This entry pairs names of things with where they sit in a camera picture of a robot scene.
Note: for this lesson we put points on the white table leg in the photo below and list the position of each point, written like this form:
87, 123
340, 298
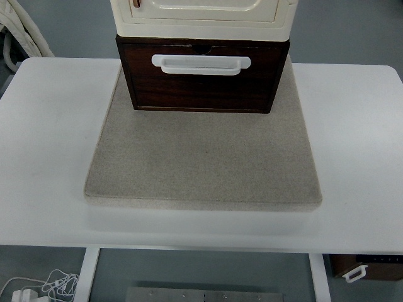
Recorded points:
86, 277
319, 280

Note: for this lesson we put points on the grey fabric mat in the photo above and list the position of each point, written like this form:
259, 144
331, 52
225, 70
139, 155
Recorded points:
204, 157

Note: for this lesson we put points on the dark brown wooden drawer housing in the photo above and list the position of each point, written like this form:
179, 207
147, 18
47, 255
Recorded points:
157, 41

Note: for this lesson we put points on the brown wooden box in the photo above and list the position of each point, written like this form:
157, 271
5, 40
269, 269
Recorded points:
384, 270

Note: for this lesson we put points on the white charger plug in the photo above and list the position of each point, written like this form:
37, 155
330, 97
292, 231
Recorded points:
23, 295

